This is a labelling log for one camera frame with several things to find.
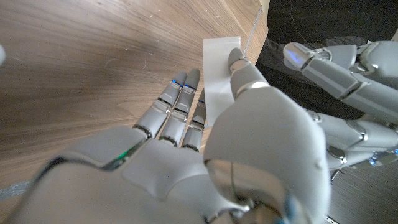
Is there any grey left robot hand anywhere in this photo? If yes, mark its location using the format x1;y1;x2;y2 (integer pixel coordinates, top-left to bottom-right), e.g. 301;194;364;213
282;40;398;170

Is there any person in dark trousers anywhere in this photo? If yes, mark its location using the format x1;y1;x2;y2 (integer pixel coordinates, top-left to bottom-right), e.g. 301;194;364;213
255;35;371;121

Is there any white kitchen timer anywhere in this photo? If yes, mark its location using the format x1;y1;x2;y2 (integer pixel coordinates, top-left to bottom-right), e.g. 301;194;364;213
202;36;242;128

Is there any long grey tape strip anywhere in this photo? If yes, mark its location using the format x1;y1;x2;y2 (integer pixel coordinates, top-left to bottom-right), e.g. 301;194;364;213
243;5;264;56

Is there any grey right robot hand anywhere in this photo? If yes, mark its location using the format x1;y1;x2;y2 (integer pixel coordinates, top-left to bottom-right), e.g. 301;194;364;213
6;47;332;224

